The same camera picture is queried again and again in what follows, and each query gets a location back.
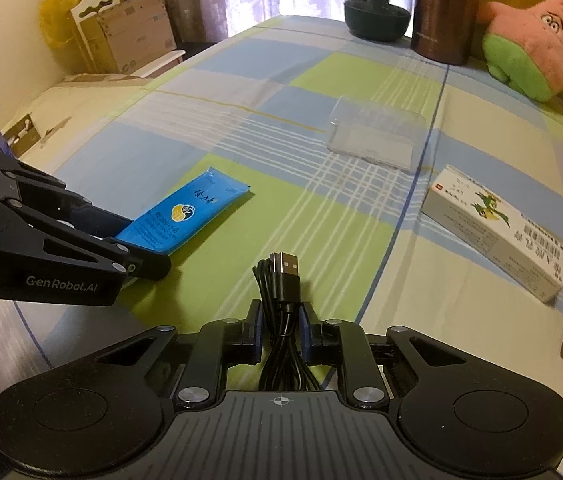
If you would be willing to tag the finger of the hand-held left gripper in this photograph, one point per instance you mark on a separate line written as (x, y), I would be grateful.
(146, 265)
(101, 220)

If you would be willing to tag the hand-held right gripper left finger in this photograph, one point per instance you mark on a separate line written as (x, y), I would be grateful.
(256, 330)

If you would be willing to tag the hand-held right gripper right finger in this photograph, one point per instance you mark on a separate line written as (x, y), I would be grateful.
(305, 335)

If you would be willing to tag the blue packet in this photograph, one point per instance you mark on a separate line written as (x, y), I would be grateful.
(186, 210)

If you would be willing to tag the flat cardboard sheet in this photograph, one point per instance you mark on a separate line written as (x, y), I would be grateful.
(81, 105)

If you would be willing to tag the white cut-out board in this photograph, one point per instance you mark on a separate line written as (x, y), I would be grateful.
(89, 35)

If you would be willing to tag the cardboard carton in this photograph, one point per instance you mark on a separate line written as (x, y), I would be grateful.
(141, 30)

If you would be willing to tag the yellow plastic bag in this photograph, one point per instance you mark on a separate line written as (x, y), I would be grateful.
(61, 25)

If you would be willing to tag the clear plastic box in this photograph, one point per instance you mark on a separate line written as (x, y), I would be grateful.
(376, 135)

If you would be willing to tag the white medicine box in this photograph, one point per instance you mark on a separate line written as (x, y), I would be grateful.
(496, 230)

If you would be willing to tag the checked bed sheet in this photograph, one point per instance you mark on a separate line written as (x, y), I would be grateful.
(311, 100)

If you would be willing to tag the black dumbbell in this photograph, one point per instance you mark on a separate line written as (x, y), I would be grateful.
(379, 15)

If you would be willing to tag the brown metal thermos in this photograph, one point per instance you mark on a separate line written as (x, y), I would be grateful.
(444, 10)

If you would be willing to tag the pink starfish plush toy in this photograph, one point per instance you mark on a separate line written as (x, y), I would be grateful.
(526, 45)

